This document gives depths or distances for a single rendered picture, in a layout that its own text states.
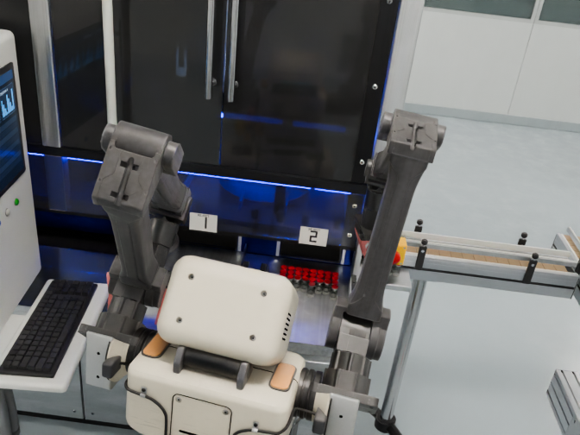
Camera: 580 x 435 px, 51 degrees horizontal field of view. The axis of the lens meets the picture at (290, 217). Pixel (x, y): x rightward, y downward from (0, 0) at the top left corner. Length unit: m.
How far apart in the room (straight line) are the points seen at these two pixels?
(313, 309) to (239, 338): 0.81
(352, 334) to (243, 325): 0.23
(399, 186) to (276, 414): 0.41
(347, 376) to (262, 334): 0.18
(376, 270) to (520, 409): 2.04
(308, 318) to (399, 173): 0.82
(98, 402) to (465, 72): 5.07
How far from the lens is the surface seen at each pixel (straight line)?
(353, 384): 1.06
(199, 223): 1.87
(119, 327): 1.15
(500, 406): 3.00
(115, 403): 2.45
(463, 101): 6.62
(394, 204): 1.02
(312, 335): 1.68
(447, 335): 3.29
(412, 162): 1.00
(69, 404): 2.52
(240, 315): 0.98
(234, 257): 1.96
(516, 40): 6.56
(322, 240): 1.85
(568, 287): 2.20
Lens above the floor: 1.95
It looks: 29 degrees down
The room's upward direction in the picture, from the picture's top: 7 degrees clockwise
